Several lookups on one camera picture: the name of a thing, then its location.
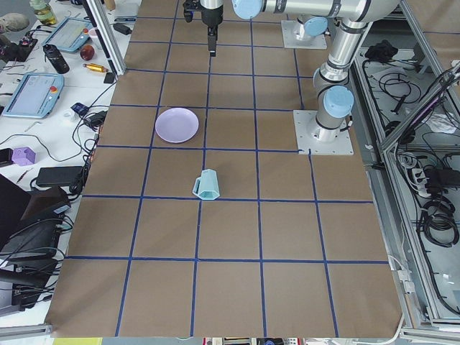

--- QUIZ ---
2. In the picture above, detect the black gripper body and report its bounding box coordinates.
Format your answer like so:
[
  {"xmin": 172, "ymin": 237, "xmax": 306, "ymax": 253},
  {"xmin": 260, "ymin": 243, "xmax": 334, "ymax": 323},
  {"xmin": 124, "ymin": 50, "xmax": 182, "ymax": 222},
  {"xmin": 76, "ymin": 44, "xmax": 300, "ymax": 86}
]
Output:
[{"xmin": 183, "ymin": 0, "xmax": 224, "ymax": 26}]

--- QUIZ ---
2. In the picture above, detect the teal geometric cup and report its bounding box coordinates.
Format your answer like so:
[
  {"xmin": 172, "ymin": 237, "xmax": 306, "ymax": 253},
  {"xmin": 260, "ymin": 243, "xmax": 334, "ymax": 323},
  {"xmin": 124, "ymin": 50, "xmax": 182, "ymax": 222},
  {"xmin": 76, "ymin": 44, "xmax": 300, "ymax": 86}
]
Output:
[{"xmin": 192, "ymin": 169, "xmax": 220, "ymax": 201}]

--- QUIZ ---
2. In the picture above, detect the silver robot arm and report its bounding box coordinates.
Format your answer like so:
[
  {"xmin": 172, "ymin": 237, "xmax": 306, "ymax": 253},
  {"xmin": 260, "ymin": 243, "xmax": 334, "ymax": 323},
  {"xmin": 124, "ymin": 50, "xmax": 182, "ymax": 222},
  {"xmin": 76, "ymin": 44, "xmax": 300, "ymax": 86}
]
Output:
[
  {"xmin": 232, "ymin": 0, "xmax": 398, "ymax": 143},
  {"xmin": 183, "ymin": 1, "xmax": 328, "ymax": 57}
]

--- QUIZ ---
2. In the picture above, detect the lavender plate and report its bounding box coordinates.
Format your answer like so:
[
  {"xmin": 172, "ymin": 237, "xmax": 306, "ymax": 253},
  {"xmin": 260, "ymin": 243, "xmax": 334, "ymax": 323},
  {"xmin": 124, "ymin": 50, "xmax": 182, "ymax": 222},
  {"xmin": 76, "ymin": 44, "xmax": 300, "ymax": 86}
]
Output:
[{"xmin": 155, "ymin": 108, "xmax": 199, "ymax": 144}]

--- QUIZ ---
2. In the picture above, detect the gold cylinder tool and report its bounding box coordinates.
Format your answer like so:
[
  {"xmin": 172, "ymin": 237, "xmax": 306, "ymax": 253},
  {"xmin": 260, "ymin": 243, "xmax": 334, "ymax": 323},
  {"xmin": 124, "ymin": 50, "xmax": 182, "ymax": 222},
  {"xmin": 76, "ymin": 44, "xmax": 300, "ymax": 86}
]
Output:
[{"xmin": 83, "ymin": 63, "xmax": 109, "ymax": 73}]

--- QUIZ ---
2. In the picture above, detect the red apple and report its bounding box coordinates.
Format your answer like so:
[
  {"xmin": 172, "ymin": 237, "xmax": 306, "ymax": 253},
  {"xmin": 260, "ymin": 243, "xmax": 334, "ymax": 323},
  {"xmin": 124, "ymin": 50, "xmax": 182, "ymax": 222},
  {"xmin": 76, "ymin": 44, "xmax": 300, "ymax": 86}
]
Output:
[{"xmin": 80, "ymin": 45, "xmax": 95, "ymax": 61}]

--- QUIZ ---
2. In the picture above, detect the blue teach pendant far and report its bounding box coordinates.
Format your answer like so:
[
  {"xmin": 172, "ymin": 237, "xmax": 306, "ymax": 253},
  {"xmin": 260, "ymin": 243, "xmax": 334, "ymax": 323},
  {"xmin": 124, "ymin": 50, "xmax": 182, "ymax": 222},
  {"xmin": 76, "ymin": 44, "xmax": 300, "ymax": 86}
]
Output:
[{"xmin": 42, "ymin": 17, "xmax": 93, "ymax": 52}]

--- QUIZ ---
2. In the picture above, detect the blue teach pendant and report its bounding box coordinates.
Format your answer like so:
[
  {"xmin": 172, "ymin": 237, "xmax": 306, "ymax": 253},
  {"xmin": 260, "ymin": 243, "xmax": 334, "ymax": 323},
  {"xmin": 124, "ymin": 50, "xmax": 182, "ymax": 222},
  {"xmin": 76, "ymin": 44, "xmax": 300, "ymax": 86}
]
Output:
[
  {"xmin": 42, "ymin": 17, "xmax": 93, "ymax": 52},
  {"xmin": 2, "ymin": 73, "xmax": 65, "ymax": 119}
]

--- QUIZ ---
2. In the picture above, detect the green glass bottle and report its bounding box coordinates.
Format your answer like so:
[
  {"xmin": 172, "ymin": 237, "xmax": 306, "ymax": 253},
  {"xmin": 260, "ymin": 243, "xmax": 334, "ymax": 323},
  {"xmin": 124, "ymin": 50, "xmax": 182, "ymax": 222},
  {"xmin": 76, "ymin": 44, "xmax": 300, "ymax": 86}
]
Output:
[{"xmin": 29, "ymin": 0, "xmax": 57, "ymax": 26}]

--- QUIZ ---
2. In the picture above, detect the blue teach pendant near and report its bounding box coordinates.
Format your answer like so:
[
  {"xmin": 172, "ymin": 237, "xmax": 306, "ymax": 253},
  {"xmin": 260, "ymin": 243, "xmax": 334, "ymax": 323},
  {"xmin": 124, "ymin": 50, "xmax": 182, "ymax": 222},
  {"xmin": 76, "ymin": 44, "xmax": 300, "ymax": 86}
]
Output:
[{"xmin": 2, "ymin": 73, "xmax": 65, "ymax": 119}]

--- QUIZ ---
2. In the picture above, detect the black power brick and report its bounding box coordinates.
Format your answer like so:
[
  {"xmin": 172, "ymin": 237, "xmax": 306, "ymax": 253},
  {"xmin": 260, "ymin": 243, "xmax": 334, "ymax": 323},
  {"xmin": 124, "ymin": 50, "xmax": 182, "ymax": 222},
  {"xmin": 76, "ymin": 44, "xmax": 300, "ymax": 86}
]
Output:
[{"xmin": 35, "ymin": 166, "xmax": 83, "ymax": 188}]

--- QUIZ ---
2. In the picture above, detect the purple 3D printed block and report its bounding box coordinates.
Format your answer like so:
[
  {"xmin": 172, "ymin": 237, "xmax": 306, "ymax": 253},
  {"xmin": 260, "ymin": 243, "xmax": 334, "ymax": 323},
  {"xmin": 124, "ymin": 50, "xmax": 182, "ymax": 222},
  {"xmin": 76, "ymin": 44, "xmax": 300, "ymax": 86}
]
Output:
[{"xmin": 11, "ymin": 147, "xmax": 36, "ymax": 166}]

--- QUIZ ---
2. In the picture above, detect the aluminium frame post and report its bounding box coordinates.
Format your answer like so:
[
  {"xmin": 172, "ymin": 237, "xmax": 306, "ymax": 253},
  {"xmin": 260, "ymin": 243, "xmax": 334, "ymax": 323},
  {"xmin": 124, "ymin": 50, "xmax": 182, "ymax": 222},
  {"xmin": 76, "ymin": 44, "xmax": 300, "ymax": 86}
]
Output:
[{"xmin": 83, "ymin": 0, "xmax": 127, "ymax": 75}]

